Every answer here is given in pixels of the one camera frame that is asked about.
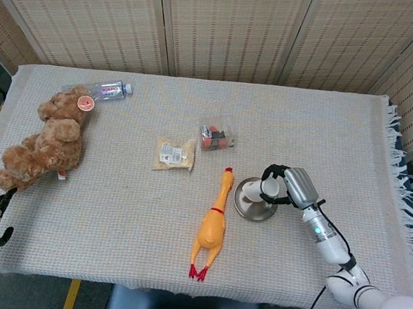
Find brown plush teddy bear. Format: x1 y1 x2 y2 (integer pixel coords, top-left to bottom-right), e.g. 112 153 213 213
0 77 99 201

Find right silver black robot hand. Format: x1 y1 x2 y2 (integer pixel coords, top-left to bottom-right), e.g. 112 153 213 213
258 162 329 213

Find bamboo folding screen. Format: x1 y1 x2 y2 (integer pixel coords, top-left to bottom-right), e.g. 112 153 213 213
0 0 413 153

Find clear box of toys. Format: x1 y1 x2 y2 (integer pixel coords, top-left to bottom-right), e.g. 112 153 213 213
196 112 240 156

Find round metal plate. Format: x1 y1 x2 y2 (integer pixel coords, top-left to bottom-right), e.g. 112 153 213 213
231 175 282 225

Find clear plastic water bottle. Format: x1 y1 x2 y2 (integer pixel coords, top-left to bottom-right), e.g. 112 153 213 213
60 75 133 106

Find yellow rubber chicken toy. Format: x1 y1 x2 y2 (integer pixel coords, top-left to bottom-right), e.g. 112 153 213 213
187 163 237 285

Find beige snack packet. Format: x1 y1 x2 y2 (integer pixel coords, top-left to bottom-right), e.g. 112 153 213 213
151 135 198 176

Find beige woven tablecloth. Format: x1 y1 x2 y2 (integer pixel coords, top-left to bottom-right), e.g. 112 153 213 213
0 50 413 309

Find white paper cup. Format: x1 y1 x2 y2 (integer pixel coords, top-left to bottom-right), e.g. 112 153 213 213
240 173 282 207

